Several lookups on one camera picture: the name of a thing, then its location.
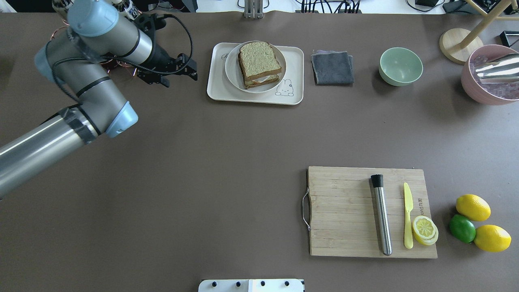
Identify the green bowl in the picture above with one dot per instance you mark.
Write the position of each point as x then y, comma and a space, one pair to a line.
400, 66

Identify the copper wire bottle rack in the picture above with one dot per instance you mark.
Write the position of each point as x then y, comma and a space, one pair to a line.
117, 65

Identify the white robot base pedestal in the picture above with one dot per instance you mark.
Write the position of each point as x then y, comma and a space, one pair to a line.
252, 285

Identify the yellow lemon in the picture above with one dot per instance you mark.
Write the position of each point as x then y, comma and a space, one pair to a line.
473, 207
492, 238

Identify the aluminium frame post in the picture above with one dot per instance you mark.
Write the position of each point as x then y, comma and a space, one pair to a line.
253, 9

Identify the white round plate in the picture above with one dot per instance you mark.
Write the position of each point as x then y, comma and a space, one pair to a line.
235, 76

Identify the green lime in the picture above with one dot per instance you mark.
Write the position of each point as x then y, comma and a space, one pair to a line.
462, 228

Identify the wooden cutting board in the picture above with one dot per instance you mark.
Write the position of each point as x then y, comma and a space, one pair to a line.
343, 219

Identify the wooden stand round base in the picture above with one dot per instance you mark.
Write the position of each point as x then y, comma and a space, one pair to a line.
457, 44

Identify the fried egg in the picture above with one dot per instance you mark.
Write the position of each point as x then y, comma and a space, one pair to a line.
262, 79

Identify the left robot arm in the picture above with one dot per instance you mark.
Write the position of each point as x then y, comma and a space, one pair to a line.
100, 108

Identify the grey folded cloth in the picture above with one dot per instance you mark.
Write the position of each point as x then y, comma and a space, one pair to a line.
333, 67

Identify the tea bottle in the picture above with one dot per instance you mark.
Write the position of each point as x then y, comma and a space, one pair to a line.
62, 7
126, 8

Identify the pink bowl with ice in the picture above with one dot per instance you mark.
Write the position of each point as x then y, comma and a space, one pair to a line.
488, 94

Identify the steel muddler black tip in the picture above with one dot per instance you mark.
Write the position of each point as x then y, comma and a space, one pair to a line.
384, 230

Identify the steel ice scoop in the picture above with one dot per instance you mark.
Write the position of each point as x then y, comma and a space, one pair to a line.
501, 70

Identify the yellow plastic knife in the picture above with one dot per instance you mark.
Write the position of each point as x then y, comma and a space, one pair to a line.
408, 207

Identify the lemon slice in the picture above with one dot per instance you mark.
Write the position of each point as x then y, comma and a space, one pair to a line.
425, 230

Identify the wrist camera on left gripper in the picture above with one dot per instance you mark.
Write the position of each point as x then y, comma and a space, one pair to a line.
150, 23

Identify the bread slice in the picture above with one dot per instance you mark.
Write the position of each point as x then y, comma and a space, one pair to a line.
257, 59
249, 85

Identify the cream rabbit tray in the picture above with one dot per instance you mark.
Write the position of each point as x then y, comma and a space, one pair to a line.
290, 90

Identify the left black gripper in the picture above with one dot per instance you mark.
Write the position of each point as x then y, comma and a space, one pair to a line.
161, 56

